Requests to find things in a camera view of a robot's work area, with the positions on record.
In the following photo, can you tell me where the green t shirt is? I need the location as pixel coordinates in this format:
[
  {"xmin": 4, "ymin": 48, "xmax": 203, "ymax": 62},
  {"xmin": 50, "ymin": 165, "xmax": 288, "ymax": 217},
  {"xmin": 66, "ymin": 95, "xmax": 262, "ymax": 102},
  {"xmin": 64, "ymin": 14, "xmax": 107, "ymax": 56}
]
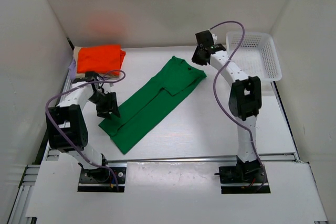
[{"xmin": 99, "ymin": 56, "xmax": 206, "ymax": 154}]

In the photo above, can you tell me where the orange t shirt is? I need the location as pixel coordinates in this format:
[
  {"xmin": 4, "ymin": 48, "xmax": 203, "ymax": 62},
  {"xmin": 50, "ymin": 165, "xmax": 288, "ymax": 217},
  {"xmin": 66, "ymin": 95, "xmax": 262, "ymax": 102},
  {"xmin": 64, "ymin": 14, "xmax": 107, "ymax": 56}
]
[{"xmin": 76, "ymin": 44, "xmax": 127, "ymax": 74}]

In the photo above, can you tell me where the purple t shirt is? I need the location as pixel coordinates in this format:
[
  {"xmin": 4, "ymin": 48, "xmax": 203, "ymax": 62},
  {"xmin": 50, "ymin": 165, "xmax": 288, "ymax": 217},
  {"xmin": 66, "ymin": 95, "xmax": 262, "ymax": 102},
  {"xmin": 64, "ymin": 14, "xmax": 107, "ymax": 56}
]
[{"xmin": 68, "ymin": 59, "xmax": 77, "ymax": 80}]

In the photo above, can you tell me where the beige t shirt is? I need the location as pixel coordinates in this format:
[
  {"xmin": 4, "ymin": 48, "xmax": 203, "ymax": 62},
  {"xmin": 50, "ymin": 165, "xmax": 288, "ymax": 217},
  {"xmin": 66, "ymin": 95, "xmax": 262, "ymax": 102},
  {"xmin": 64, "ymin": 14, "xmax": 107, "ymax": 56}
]
[{"xmin": 72, "ymin": 46, "xmax": 124, "ymax": 80}]

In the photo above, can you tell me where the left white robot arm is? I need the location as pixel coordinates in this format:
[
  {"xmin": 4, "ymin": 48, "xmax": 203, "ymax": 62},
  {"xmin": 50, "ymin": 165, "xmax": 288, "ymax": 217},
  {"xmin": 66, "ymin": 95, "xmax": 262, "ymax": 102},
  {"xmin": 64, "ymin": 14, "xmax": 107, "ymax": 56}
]
[{"xmin": 45, "ymin": 72, "xmax": 125, "ymax": 176}]

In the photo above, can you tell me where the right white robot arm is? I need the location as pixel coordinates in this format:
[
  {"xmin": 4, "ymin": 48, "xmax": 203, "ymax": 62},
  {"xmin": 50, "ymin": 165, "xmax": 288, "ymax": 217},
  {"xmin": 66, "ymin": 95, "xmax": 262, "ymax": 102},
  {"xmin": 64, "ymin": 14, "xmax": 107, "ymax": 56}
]
[{"xmin": 192, "ymin": 30, "xmax": 262, "ymax": 177}]

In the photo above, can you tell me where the white plastic basket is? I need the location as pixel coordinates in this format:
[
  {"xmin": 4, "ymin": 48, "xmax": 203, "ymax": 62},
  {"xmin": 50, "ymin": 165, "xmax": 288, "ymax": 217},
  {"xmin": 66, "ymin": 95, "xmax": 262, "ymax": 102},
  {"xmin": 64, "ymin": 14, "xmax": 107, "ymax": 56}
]
[{"xmin": 226, "ymin": 31, "xmax": 282, "ymax": 82}]

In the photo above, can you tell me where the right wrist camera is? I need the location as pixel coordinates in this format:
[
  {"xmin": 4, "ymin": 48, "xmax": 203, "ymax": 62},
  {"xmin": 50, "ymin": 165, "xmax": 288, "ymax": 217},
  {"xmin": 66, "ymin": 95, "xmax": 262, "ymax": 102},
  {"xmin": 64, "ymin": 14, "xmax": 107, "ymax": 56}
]
[{"xmin": 211, "ymin": 33, "xmax": 218, "ymax": 43}]

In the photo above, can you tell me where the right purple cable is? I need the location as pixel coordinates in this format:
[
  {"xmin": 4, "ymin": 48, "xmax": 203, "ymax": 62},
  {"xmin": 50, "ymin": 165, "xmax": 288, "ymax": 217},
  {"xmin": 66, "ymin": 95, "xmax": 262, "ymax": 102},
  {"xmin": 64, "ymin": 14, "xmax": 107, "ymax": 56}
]
[{"xmin": 209, "ymin": 21, "xmax": 267, "ymax": 192}]

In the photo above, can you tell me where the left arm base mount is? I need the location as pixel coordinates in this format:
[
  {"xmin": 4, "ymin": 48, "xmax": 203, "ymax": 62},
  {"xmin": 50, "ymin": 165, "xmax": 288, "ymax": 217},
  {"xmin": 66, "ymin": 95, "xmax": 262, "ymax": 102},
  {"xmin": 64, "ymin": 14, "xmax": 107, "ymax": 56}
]
[{"xmin": 77, "ymin": 163, "xmax": 127, "ymax": 193}]

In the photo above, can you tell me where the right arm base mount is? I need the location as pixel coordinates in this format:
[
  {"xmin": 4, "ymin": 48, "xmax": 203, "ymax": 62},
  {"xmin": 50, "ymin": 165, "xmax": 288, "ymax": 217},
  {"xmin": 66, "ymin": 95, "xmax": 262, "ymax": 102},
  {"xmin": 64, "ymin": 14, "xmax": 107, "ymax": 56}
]
[{"xmin": 214, "ymin": 166, "xmax": 271, "ymax": 195}]

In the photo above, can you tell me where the aluminium frame rail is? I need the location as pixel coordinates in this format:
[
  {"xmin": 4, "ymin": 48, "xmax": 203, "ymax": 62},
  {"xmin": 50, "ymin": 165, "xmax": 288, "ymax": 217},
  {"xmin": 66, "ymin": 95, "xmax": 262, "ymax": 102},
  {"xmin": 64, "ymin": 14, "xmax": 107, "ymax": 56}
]
[{"xmin": 10, "ymin": 79, "xmax": 327, "ymax": 223}]

